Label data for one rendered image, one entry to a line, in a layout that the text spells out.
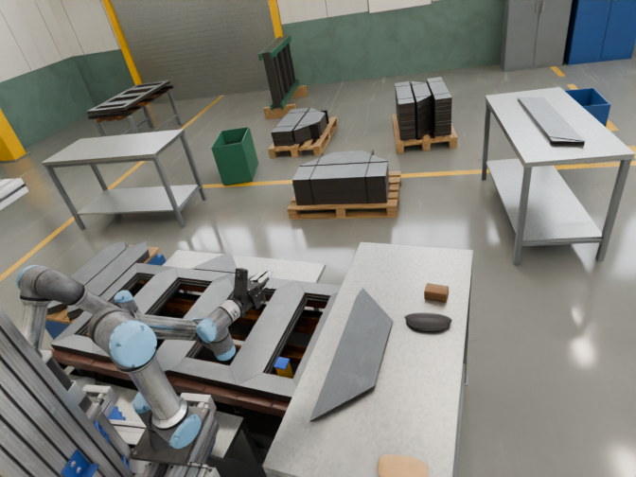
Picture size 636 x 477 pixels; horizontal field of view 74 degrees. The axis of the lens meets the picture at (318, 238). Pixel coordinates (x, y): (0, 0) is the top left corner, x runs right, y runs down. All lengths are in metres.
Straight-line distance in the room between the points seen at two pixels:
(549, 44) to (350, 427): 8.44
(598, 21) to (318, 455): 8.80
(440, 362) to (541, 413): 1.31
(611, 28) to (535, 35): 1.21
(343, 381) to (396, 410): 0.22
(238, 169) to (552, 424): 4.49
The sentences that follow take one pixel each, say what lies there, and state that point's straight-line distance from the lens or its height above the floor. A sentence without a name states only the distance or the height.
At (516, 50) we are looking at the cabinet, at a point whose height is 0.36.
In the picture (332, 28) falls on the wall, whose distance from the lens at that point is 9.77.
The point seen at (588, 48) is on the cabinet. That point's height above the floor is 0.25.
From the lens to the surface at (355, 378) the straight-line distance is 1.72.
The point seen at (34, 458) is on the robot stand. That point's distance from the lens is 1.56.
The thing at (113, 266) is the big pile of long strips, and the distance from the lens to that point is 3.32.
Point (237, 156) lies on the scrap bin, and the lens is 5.76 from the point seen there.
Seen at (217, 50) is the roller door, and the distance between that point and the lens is 10.57.
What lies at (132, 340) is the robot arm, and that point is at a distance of 1.28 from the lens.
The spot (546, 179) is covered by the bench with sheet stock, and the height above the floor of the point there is 0.23.
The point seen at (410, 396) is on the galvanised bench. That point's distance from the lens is 1.69.
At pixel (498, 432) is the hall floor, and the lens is 2.88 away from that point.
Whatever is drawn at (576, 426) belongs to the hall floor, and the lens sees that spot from 3.01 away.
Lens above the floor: 2.44
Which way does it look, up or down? 34 degrees down
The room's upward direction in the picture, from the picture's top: 11 degrees counter-clockwise
